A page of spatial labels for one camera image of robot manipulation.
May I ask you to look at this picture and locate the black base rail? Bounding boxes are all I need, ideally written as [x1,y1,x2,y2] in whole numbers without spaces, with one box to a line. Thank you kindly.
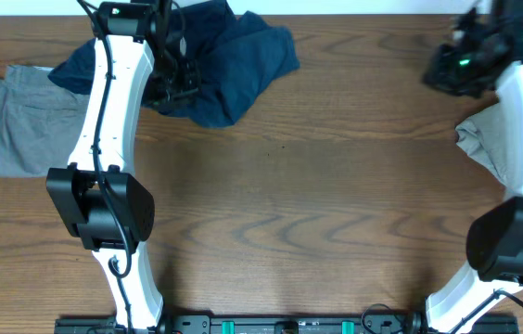
[54,314,520,334]

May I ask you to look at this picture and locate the dark blue denim shorts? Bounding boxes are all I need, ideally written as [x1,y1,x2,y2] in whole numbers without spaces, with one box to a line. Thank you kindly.
[46,0,301,130]

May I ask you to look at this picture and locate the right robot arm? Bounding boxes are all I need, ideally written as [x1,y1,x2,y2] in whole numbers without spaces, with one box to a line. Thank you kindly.
[404,0,523,333]

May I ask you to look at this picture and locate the grey folded shorts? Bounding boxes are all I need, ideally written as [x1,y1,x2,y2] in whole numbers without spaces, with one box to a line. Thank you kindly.
[0,65,89,178]

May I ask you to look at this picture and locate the beige folded trousers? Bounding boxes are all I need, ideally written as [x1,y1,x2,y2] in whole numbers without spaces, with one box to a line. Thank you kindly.
[455,103,507,186]

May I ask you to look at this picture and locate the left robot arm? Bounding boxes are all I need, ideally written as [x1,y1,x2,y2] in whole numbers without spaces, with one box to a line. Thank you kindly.
[46,1,201,333]

